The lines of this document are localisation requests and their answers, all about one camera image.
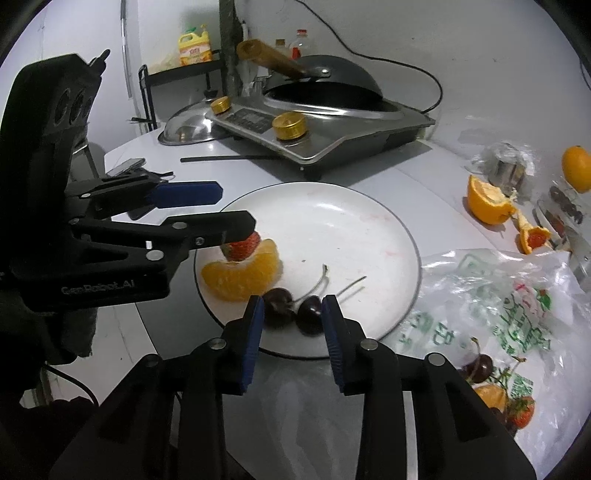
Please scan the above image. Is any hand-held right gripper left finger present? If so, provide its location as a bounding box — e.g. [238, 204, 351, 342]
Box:
[48, 294, 266, 480]

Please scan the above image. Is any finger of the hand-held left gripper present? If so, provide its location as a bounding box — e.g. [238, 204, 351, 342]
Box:
[69, 210, 257, 259]
[67, 175, 225, 220]

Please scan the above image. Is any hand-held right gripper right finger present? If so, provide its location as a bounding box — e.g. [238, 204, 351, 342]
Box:
[322, 294, 539, 480]

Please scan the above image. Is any dark red cherry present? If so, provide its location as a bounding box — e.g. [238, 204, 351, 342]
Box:
[295, 276, 368, 336]
[262, 265, 329, 330]
[461, 339, 495, 384]

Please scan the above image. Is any red strawberry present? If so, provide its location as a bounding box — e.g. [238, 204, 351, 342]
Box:
[221, 231, 262, 262]
[505, 396, 536, 430]

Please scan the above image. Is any peeled orange segment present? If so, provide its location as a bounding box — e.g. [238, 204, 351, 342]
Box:
[202, 237, 283, 303]
[475, 385, 509, 414]

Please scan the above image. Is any white plate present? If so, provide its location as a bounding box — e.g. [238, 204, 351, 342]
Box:
[194, 181, 422, 360]

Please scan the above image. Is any clear green print plastic bag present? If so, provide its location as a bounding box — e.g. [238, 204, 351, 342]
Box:
[397, 249, 591, 462]

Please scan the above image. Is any black chopstick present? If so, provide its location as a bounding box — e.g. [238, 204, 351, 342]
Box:
[180, 154, 280, 164]

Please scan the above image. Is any grey phone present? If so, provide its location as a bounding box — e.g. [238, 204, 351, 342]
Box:
[106, 158, 147, 176]

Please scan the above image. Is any steel pot lid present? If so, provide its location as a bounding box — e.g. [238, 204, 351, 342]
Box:
[158, 99, 232, 147]

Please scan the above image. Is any black shelf rack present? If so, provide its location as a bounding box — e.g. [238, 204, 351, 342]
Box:
[139, 58, 223, 134]

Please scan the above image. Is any yellow detergent bottle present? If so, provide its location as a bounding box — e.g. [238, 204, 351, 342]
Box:
[178, 25, 214, 68]

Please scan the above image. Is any dark vertical pipe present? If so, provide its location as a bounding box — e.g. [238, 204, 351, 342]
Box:
[219, 0, 246, 95]

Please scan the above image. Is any steel induction cooker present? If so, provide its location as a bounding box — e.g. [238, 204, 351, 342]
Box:
[203, 95, 437, 181]

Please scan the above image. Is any red cap bottle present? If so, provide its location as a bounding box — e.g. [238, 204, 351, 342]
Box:
[290, 30, 315, 61]

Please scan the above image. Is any half orange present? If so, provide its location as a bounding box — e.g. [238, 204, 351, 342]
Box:
[467, 174, 518, 226]

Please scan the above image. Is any orange peel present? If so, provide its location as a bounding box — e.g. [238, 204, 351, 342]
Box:
[512, 208, 553, 256]

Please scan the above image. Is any crumpled clear plastic bag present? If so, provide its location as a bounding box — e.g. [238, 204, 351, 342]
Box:
[470, 141, 539, 195]

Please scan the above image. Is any clear glass jar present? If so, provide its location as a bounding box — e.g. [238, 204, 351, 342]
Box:
[536, 180, 588, 241]

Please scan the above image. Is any whole orange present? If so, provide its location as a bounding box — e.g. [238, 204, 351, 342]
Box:
[562, 145, 591, 193]

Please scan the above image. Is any thin metal wall pipe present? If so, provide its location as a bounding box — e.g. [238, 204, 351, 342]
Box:
[120, 0, 133, 99]

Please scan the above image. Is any black thin cable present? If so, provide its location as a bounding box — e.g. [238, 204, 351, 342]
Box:
[44, 364, 100, 408]

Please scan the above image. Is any dark wok wooden handle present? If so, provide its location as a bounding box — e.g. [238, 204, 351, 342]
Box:
[236, 39, 384, 110]

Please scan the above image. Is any black cooker cable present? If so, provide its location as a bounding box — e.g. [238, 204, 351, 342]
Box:
[295, 0, 444, 114]

